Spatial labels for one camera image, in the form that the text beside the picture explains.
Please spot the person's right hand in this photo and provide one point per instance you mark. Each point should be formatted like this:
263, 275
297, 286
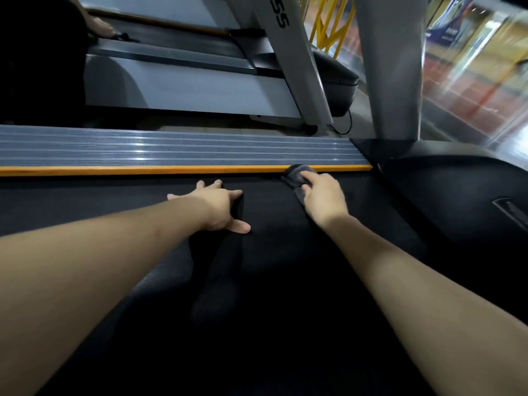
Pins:
326, 200

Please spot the person's left hand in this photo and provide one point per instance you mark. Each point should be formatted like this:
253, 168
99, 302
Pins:
216, 206

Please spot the person's left middle finger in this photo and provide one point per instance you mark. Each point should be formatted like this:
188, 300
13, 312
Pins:
216, 184

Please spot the person's right thumb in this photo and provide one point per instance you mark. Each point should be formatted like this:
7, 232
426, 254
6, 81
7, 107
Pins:
306, 188

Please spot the person's left little finger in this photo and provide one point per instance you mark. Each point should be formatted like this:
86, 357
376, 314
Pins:
175, 197

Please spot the person's left thumb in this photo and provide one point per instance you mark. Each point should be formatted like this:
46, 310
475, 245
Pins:
240, 228

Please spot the grey cleaning cloth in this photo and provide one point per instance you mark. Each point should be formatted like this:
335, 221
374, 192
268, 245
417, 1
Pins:
293, 177

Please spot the person's right forearm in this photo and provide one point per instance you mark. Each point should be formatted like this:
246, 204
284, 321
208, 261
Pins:
425, 309

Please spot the person's left forearm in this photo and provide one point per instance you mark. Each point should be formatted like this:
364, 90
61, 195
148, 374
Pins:
90, 276

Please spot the black treadmill belt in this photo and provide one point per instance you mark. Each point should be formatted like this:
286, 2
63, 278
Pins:
268, 305

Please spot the grey treadmill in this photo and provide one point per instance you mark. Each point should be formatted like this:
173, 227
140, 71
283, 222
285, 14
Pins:
194, 86

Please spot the black treadmill motor cover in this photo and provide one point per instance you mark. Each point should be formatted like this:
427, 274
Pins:
462, 210

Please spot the yellow metal rack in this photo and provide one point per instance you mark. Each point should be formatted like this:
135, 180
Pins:
330, 24

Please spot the grey ribbed orange-edged side rail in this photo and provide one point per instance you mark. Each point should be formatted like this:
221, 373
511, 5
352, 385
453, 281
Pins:
165, 150

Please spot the silver treadmill upright post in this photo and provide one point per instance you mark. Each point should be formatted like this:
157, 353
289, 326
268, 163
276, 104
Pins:
392, 65

